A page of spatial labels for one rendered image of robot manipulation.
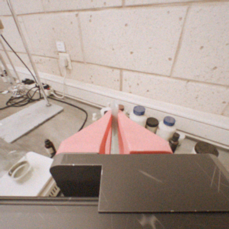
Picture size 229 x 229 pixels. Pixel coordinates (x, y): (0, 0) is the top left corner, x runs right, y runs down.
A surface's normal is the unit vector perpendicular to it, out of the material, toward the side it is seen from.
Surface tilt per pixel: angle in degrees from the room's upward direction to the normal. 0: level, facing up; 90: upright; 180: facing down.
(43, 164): 0
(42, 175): 0
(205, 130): 90
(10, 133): 0
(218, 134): 90
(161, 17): 90
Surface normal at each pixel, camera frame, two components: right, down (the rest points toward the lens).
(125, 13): -0.49, 0.52
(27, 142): 0.00, -0.80
